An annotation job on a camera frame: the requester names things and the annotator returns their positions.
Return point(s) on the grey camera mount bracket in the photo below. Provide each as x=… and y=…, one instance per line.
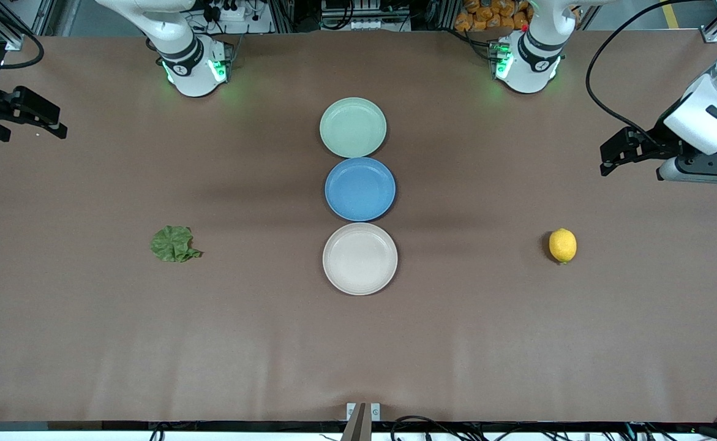
x=358, y=422

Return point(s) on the blue plate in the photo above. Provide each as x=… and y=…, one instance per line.
x=360, y=188

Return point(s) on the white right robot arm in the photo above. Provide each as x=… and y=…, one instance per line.
x=193, y=73

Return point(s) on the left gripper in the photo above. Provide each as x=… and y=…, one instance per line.
x=653, y=145

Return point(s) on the pale green plate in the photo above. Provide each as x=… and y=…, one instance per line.
x=352, y=127

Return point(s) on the beige plate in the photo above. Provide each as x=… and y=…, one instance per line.
x=360, y=258

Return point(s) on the yellow lemon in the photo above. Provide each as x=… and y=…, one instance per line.
x=563, y=245

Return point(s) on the white power strip with plugs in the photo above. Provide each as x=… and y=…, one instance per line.
x=229, y=11

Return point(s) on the orange snack packets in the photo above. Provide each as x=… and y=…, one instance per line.
x=493, y=15

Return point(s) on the long white power strip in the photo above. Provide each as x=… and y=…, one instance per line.
x=364, y=24

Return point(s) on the green lettuce leaf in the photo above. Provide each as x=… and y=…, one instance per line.
x=173, y=244

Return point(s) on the brown table cover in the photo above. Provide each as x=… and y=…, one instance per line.
x=150, y=337

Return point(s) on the aluminium frame profile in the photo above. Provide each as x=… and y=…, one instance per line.
x=711, y=33
x=14, y=41

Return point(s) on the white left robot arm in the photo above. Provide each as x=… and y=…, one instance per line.
x=533, y=61

